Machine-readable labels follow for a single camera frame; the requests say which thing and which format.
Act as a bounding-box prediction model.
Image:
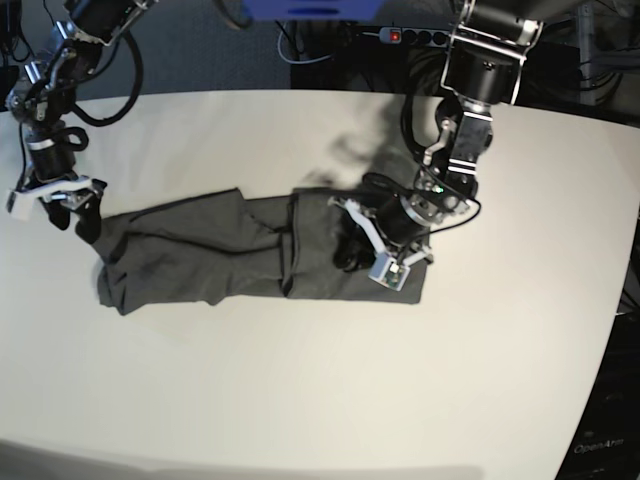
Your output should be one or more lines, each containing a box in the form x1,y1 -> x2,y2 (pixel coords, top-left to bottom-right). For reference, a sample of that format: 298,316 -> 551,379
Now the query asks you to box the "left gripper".
328,193 -> 434,273

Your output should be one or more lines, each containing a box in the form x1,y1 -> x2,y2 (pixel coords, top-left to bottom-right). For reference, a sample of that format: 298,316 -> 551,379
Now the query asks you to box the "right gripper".
19,139 -> 107,244

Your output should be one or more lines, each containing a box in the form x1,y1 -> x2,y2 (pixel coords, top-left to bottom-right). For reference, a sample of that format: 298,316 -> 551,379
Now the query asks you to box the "dark grey T-shirt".
93,189 -> 427,315

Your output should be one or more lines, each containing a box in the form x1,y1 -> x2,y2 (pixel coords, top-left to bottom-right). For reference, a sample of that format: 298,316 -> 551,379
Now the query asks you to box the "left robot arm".
331,1 -> 577,287

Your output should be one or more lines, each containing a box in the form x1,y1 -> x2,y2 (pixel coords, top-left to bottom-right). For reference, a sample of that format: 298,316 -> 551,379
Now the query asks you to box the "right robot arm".
6,1 -> 153,244

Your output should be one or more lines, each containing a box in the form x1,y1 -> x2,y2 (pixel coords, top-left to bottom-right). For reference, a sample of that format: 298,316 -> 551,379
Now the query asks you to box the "blue plastic box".
243,0 -> 384,21

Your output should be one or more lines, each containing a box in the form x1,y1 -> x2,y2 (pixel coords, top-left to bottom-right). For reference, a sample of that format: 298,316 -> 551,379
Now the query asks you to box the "black OpenArm base box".
556,313 -> 639,479

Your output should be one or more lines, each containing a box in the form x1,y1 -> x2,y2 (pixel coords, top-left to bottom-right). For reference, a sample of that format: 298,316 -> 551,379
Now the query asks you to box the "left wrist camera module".
368,253 -> 411,292

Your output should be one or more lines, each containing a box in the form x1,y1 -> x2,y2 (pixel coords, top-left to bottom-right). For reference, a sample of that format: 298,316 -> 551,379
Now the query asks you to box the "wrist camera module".
368,253 -> 411,292
6,188 -> 40,221

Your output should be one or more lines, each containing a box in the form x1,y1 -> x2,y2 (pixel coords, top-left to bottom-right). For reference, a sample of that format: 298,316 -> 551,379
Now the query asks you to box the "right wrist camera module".
6,188 -> 40,221

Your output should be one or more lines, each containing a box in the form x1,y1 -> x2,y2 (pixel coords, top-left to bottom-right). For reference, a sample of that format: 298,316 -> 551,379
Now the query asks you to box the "white cable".
275,20 -> 333,65

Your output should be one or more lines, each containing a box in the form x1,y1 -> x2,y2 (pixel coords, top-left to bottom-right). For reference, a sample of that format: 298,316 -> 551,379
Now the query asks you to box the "aluminium frame profile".
575,1 -> 639,106

